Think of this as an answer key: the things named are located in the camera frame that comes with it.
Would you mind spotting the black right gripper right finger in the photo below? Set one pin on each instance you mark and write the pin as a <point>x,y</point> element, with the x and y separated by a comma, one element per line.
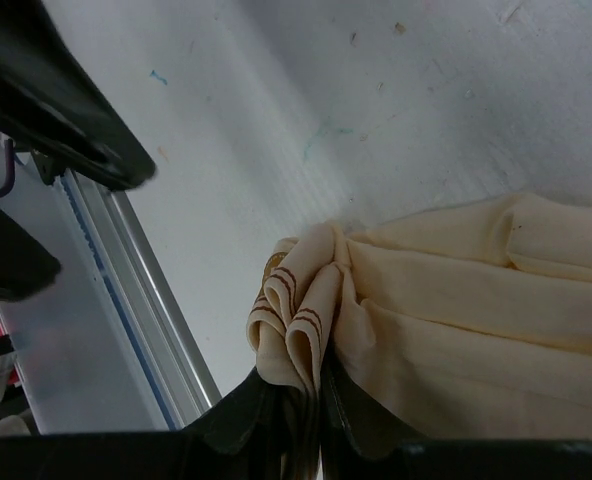
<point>361,439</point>

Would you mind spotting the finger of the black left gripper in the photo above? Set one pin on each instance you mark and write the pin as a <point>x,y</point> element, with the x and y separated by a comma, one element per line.
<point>26,267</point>
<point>49,103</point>

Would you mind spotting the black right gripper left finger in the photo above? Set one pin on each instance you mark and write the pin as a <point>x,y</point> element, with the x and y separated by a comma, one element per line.
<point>252,433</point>

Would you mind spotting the cream beige underwear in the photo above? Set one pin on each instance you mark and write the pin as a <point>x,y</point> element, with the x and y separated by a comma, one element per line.
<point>466,322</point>

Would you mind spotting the aluminium mounting rail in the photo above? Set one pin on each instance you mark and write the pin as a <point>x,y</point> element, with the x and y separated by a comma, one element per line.
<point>106,347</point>

